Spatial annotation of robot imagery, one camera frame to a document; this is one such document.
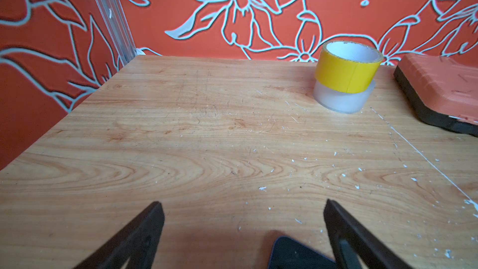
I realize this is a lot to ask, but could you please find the yellow tape roll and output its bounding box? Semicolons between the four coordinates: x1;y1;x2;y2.
314;41;383;94

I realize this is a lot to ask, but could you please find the orange plastic tool case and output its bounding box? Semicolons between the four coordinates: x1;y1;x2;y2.
393;54;478;137

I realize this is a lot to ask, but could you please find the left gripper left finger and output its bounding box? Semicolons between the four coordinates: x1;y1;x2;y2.
75;201;165;269

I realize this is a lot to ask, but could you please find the clear tape roll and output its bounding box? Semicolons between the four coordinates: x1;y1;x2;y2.
313;80;376;114

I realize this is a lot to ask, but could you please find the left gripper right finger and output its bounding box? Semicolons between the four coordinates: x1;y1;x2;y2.
323;199;411;269

